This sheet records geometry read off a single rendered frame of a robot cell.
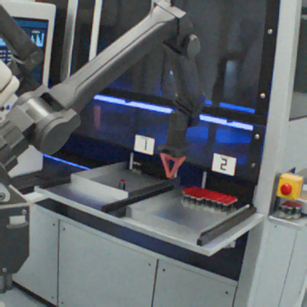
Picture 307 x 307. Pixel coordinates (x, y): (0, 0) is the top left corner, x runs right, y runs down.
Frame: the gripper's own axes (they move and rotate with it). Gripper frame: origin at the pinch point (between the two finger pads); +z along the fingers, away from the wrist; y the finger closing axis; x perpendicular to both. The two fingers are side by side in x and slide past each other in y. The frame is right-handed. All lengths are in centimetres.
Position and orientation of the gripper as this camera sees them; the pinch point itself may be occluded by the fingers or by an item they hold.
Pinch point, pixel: (169, 174)
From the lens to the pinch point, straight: 148.5
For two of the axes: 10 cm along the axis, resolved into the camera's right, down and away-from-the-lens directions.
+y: 4.5, -1.2, 8.8
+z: -1.5, 9.7, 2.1
